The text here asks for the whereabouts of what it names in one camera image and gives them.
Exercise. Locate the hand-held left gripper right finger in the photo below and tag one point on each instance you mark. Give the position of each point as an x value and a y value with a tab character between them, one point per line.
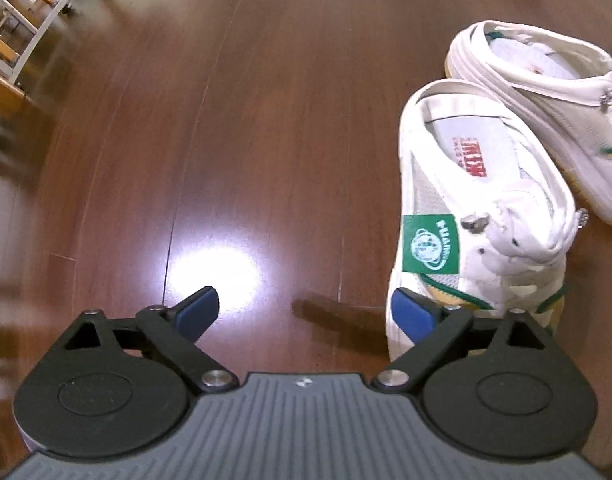
413	312

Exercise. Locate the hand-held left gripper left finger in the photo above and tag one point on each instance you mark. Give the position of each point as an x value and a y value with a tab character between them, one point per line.
201	310

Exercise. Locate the white green-label sneaker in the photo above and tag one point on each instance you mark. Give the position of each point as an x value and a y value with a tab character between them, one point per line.
486	260
561	90

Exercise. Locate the white metal frame rack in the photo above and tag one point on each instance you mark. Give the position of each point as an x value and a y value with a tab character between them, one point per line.
41	25

